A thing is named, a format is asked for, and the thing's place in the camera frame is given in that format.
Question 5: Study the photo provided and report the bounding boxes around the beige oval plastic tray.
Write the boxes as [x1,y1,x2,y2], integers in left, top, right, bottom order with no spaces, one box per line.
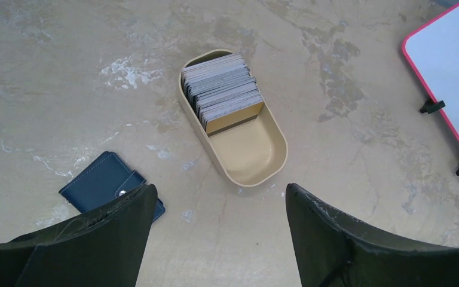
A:
[178,49,288,187]

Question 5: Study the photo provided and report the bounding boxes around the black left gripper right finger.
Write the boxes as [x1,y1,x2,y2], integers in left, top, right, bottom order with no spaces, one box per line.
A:
[285,183,459,286]

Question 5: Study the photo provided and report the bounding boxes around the stack of credit cards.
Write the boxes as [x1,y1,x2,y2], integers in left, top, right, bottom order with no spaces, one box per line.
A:
[180,53,264,136]

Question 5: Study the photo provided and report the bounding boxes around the navy blue leather card holder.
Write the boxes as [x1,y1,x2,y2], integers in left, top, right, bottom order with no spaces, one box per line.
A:
[59,151,146,213]

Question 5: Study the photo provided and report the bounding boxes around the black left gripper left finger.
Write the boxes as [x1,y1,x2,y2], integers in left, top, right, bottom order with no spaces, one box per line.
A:
[0,184,157,286]

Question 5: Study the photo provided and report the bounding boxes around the red framed whiteboard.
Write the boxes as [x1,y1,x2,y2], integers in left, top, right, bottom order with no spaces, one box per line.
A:
[401,2,459,142]

